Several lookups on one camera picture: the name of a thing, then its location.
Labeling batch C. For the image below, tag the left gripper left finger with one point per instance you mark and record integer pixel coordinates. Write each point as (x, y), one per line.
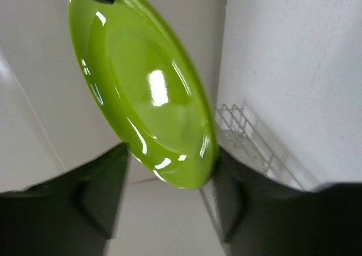
(74, 213)

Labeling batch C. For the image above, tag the green plate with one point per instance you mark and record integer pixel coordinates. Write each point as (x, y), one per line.
(147, 88)

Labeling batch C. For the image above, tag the wire dish rack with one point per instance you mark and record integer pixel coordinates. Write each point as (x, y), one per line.
(254, 145)

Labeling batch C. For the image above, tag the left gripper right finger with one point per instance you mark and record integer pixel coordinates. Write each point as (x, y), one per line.
(323, 221)

